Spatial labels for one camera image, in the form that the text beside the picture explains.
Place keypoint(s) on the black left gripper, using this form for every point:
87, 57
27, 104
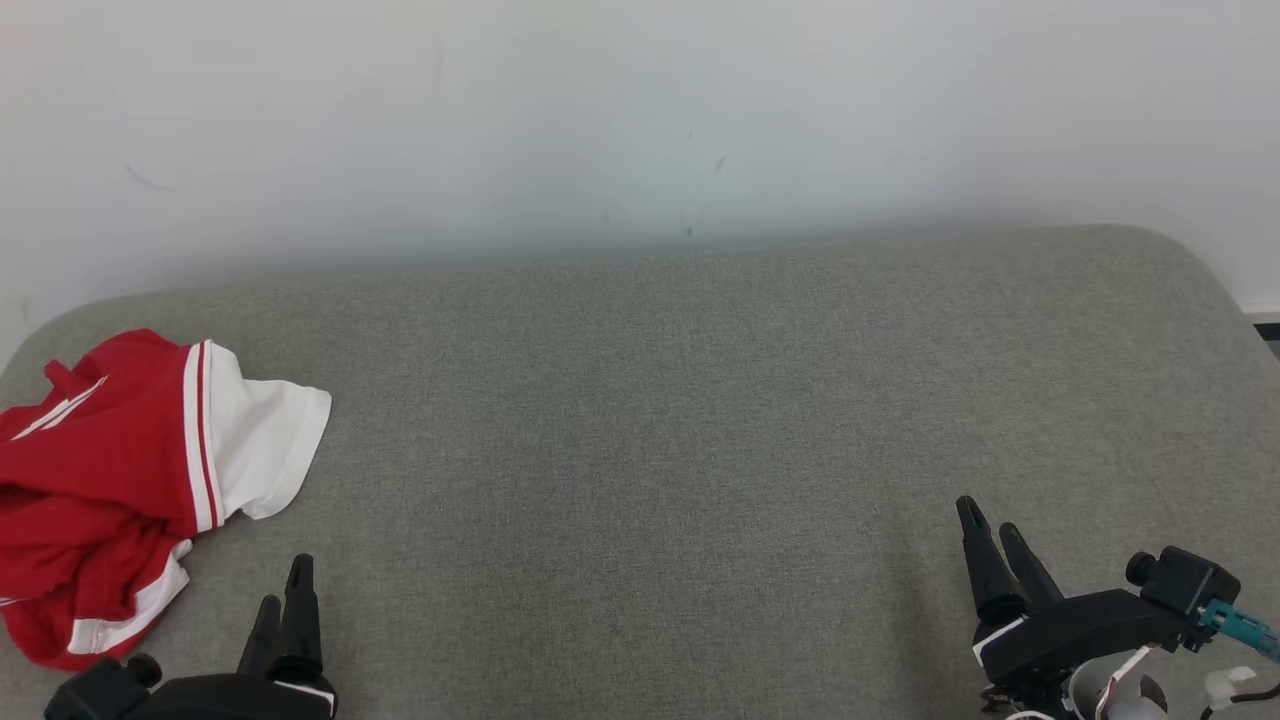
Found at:
230, 700

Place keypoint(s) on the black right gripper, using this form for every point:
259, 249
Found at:
1080, 625

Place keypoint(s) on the red shorts white side stripe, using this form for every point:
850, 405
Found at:
80, 600

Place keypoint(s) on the red basketball jersey number print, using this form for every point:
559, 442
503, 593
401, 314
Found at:
130, 430

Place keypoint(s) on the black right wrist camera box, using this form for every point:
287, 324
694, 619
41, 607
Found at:
1185, 585

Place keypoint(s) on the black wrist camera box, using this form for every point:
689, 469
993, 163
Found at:
1185, 585
100, 690

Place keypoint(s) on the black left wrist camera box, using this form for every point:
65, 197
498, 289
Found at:
100, 690

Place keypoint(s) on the white wall baseboard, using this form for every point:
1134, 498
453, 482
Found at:
1265, 314

